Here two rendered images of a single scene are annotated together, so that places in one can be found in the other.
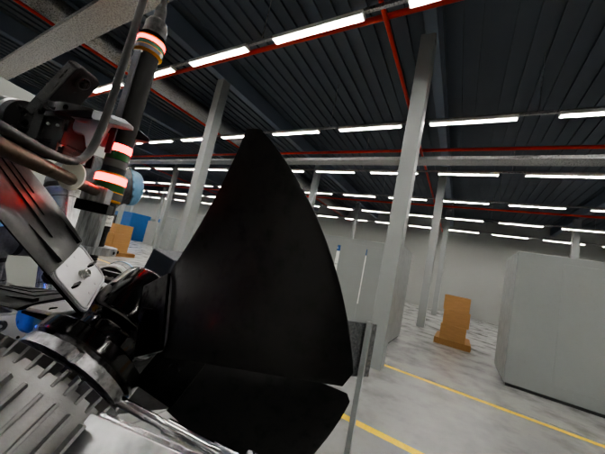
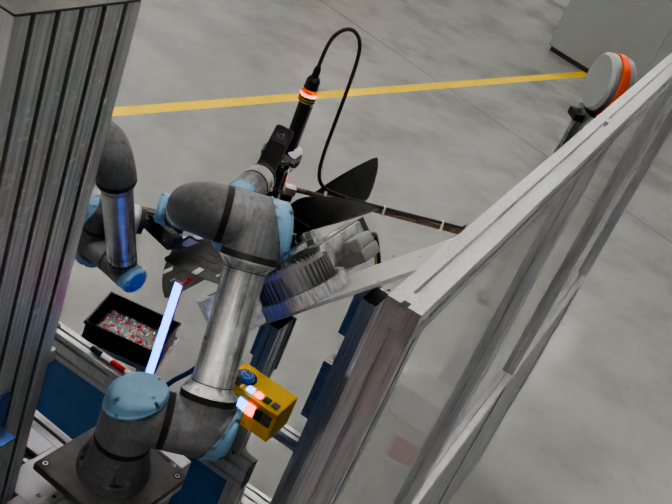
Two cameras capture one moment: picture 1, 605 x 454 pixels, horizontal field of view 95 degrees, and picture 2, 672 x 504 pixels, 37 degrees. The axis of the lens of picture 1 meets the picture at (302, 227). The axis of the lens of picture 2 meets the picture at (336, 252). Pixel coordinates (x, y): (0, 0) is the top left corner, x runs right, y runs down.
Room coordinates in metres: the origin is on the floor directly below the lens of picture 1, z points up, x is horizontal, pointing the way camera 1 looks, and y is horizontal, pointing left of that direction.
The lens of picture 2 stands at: (0.12, 2.62, 2.56)
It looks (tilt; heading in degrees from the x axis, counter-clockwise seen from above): 30 degrees down; 273
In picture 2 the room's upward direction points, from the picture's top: 23 degrees clockwise
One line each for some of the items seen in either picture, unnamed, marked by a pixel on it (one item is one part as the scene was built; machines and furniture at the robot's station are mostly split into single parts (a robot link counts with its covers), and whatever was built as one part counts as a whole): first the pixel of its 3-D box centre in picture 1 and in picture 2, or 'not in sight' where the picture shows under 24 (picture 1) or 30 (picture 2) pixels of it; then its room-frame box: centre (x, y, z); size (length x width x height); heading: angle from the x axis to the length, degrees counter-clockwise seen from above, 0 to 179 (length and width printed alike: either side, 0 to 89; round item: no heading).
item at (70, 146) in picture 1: (52, 131); (269, 172); (0.45, 0.44, 1.45); 0.12 x 0.08 x 0.09; 85
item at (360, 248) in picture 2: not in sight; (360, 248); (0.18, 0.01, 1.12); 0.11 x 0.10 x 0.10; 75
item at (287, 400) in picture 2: not in sight; (254, 403); (0.25, 0.74, 1.02); 0.16 x 0.10 x 0.11; 165
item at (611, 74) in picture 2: not in sight; (609, 84); (-0.23, 0.07, 1.88); 0.17 x 0.15 x 0.16; 75
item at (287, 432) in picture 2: not in sight; (275, 428); (0.19, 0.24, 0.56); 0.19 x 0.04 x 0.04; 165
